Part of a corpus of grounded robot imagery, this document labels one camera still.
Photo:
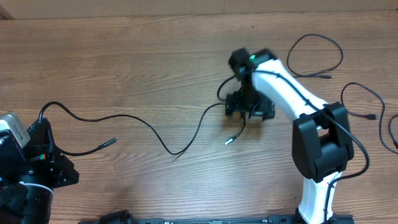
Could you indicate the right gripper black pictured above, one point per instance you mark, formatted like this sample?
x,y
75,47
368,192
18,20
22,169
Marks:
x,y
234,105

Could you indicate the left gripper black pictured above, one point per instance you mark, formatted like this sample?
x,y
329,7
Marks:
x,y
46,156

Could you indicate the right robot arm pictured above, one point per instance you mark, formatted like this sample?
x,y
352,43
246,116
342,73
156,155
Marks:
x,y
320,148

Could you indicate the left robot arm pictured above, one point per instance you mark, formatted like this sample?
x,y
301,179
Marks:
x,y
22,201

